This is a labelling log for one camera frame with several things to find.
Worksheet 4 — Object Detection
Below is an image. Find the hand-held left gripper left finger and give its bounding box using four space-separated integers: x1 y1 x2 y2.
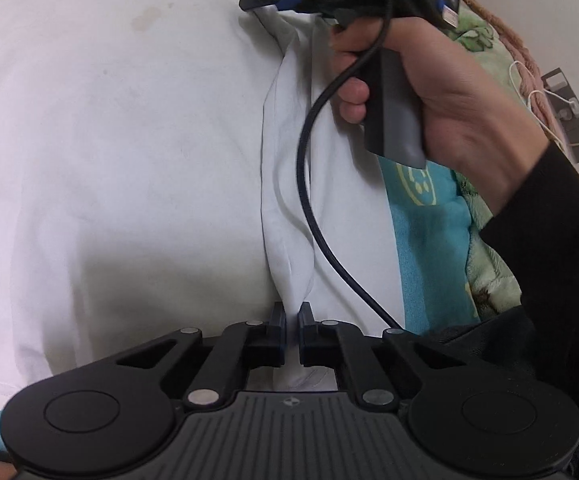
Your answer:
104 301 288 409

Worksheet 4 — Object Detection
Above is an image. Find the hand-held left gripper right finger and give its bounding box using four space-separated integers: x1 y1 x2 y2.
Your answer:
297 301 473 411

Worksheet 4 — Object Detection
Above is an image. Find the white printed t-shirt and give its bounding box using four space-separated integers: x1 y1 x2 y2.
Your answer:
0 0 406 411

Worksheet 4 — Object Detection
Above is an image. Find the person's right forearm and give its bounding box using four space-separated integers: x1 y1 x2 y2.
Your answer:
479 140 579 326

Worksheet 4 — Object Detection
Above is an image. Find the person's right hand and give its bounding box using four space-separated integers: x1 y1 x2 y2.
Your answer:
329 15 553 217

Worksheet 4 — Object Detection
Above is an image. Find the pink fluffy blanket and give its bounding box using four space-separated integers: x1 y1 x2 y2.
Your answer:
462 0 579 188

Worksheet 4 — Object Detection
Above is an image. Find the green cartoon printed blanket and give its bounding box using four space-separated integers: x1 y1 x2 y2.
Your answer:
439 0 526 327

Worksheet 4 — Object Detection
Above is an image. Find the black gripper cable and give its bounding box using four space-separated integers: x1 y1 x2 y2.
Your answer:
297 0 411 334

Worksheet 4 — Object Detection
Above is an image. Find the dark wall socket panel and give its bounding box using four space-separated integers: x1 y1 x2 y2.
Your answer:
541 67 579 164

